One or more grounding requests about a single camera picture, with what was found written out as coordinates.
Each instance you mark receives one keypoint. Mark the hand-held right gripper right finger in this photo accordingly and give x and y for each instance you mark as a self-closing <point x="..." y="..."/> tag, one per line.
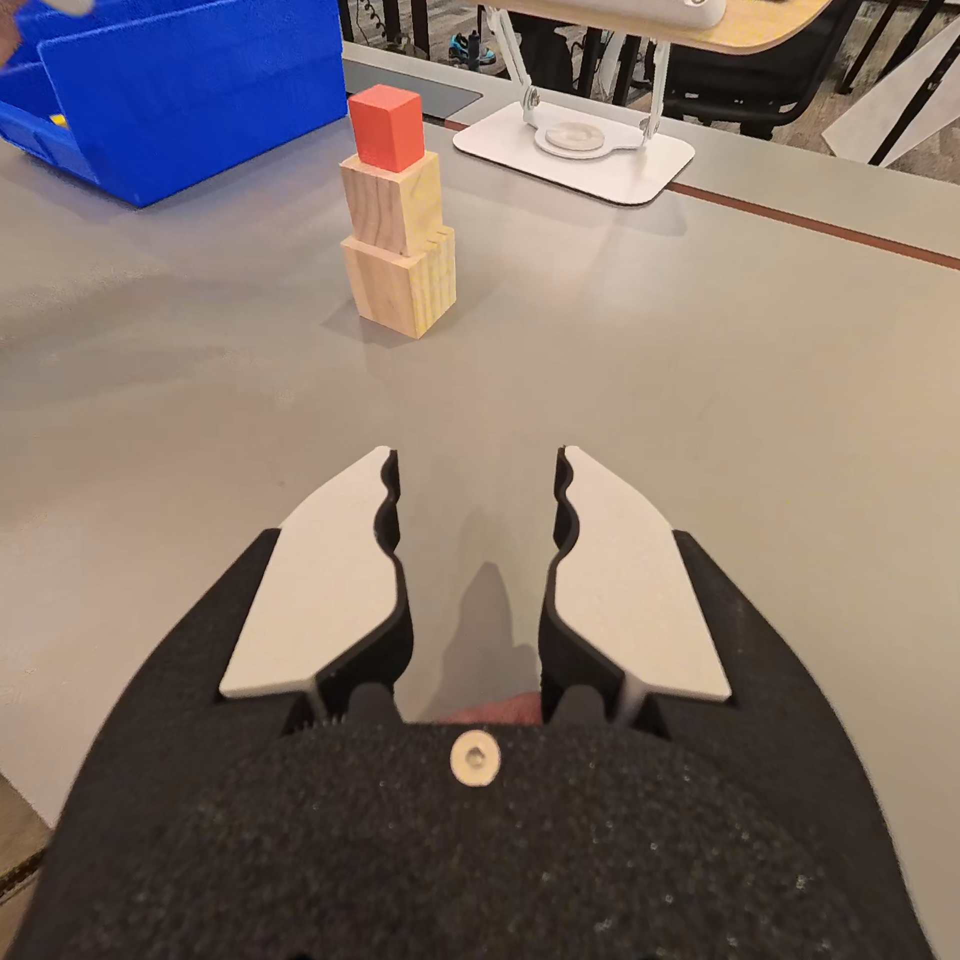
<point x="642" y="600"/>

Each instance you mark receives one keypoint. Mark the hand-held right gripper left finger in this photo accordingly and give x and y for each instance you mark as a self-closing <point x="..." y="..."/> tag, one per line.
<point x="312" y="600"/>

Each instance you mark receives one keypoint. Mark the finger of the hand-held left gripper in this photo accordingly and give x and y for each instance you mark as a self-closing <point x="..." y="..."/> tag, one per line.
<point x="68" y="6"/>

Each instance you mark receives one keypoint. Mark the blue plastic bin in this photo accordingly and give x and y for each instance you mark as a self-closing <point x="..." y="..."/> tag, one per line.
<point x="195" y="105"/>

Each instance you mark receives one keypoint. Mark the large wooden cube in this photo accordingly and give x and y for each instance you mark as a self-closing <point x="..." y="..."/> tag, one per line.
<point x="398" y="285"/>

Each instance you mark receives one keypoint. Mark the red wooden cube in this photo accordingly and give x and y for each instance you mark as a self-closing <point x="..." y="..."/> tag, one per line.
<point x="386" y="131"/>

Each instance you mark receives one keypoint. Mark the medium wooden cube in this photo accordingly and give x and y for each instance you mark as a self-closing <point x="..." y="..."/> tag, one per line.
<point x="387" y="203"/>

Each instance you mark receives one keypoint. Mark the white folding stand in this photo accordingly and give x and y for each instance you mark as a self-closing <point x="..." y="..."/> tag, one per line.
<point x="600" y="165"/>

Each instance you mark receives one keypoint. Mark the black office chair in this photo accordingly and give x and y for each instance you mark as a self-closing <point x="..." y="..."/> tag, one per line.
<point x="750" y="83"/>

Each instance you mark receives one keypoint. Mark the white slanted panel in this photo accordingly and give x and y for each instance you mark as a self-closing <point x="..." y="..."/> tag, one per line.
<point x="900" y="113"/>

